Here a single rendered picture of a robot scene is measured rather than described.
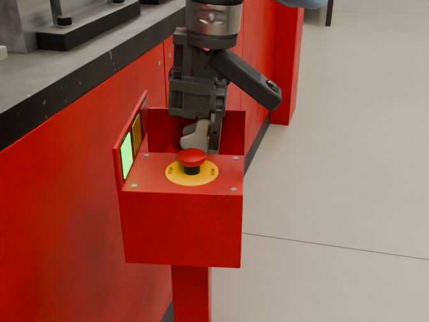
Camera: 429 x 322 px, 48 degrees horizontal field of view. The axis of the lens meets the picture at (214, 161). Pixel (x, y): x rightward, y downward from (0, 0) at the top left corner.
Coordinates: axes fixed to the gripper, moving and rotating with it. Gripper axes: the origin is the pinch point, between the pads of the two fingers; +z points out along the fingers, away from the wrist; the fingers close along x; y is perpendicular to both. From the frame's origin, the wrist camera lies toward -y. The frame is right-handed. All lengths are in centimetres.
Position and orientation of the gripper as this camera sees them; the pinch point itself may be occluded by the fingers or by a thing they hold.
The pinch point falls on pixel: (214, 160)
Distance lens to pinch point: 75.0
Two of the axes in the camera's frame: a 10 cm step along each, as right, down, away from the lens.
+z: -0.9, 8.7, 4.9
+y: -9.9, -1.1, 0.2
